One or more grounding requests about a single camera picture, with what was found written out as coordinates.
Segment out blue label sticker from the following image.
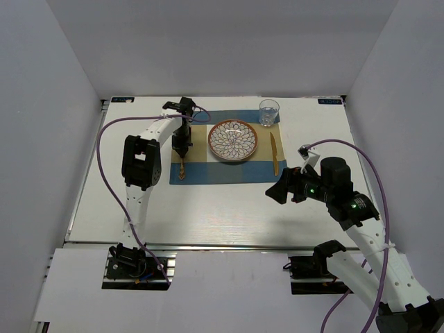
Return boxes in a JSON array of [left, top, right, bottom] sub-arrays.
[[110, 96, 135, 103], [318, 99, 343, 105]]

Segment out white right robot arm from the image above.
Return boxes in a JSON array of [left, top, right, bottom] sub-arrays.
[[266, 157, 443, 332]]

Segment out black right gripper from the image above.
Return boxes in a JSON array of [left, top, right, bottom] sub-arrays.
[[266, 163, 333, 204]]

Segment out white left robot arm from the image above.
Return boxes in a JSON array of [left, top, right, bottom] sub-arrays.
[[104, 97, 197, 277]]

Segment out gold knife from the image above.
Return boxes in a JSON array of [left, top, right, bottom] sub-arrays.
[[270, 133, 279, 176]]

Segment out blue label sticker right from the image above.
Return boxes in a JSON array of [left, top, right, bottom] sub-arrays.
[[318, 99, 343, 105]]

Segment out blue yellow striped cloth placemat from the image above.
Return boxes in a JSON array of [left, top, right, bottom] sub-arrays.
[[169, 110, 287, 185]]

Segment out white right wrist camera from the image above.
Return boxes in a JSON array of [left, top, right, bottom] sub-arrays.
[[298, 145, 320, 173]]

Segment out floral patterned ceramic plate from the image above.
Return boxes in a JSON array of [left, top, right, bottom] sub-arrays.
[[207, 119, 258, 162]]

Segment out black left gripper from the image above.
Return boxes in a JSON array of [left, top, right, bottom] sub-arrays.
[[171, 125, 193, 157]]

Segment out gold fork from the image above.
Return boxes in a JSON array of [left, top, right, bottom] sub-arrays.
[[179, 157, 185, 180]]

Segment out clear drinking glass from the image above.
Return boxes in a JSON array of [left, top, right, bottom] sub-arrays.
[[259, 99, 280, 127]]

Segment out blue label sticker left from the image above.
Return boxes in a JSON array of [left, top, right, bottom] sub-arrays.
[[110, 96, 135, 103]]

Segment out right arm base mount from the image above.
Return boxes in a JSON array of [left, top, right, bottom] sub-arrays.
[[282, 256, 348, 295]]

